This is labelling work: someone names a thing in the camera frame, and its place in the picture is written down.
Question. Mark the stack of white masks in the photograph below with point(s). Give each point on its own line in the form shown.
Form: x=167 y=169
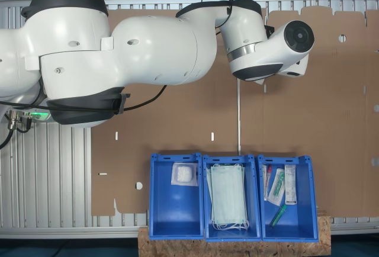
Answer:
x=228 y=195

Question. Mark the long white printed packet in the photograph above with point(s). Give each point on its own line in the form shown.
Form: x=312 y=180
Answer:
x=290 y=186

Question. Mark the chipboard block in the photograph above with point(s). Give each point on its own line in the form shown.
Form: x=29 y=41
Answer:
x=237 y=248

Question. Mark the black gripper camera mount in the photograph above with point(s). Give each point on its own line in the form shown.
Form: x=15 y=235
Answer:
x=269 y=31

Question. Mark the red-capped swab tube packet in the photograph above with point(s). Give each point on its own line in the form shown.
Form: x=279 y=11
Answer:
x=266 y=183

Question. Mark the blue plastic bin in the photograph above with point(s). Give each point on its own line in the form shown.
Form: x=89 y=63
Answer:
x=174 y=209
x=254 y=197
x=302 y=215

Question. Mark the green plastic tube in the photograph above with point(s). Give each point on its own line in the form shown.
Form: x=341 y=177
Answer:
x=278 y=216

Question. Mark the clear bag of cotton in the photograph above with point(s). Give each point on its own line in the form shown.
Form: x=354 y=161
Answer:
x=182 y=175

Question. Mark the brown cardboard sheet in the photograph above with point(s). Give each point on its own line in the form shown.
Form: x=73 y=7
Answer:
x=177 y=115
x=325 y=120

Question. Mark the green syringe packet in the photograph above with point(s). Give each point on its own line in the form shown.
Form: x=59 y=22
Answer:
x=276 y=186

